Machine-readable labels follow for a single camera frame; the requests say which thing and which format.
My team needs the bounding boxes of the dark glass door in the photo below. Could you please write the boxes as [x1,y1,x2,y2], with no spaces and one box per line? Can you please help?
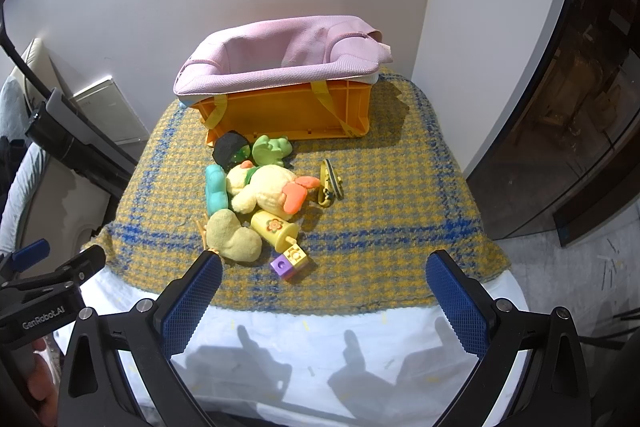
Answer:
[462,0,640,249]

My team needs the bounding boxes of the green frog toy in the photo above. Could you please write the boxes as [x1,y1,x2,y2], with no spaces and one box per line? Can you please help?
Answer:
[251,134,294,169]

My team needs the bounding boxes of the light blue cloth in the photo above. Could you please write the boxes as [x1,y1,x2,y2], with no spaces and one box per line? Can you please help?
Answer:
[0,76,52,253]

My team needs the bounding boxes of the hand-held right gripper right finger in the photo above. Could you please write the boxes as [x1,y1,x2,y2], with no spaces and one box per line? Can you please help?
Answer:
[425,250,593,427]

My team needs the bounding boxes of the yellow flower toy cup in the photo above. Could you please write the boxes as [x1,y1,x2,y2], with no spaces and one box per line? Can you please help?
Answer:
[250,209,301,253]

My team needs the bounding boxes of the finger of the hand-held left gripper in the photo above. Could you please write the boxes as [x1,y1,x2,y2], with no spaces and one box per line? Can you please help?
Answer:
[0,241,51,279]
[30,246,107,294]

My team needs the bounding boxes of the beige plush mitt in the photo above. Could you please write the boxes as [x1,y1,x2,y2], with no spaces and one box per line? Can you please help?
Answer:
[206,210,262,266]

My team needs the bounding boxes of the person's left hand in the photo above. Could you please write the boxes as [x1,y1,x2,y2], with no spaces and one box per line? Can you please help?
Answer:
[25,339,61,404]

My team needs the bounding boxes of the white sheet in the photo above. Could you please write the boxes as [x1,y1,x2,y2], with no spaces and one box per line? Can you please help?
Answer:
[50,267,532,414]

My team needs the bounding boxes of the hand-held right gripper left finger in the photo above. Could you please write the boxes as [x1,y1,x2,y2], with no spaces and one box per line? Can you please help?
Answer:
[56,251,224,427]

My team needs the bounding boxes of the yellow blue plaid blanket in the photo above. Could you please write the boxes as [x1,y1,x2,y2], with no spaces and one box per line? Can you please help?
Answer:
[82,69,511,316]

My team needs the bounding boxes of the yellow toy clip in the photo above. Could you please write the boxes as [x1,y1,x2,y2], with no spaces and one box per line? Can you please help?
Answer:
[316,159,345,208]

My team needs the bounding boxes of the black green round toy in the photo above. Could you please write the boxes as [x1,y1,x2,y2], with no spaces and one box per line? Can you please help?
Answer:
[212,132,253,170]

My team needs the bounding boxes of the yellow duck plush toy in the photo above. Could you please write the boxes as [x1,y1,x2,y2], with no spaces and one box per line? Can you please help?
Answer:
[225,160,322,215]

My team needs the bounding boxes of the orange plastic crate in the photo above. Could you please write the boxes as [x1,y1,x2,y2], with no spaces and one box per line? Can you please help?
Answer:
[187,76,375,144]

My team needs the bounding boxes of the teal foam toy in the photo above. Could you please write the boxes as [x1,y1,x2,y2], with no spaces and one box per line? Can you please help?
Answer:
[204,164,232,216]

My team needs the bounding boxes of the white wall panel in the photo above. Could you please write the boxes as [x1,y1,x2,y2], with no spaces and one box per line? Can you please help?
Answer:
[74,76,149,144]

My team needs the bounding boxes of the pink cloth bag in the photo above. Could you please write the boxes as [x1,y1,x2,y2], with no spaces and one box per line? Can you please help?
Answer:
[173,14,394,146]

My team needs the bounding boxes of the black grey stand bar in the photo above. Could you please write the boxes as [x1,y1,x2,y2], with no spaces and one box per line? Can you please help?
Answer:
[24,88,138,195]

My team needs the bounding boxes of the purple toy block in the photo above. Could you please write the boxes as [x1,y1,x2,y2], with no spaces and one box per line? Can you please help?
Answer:
[270,255,297,282]

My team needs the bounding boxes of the cream cushion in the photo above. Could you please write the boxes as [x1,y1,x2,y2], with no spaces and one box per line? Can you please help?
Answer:
[19,38,68,94]

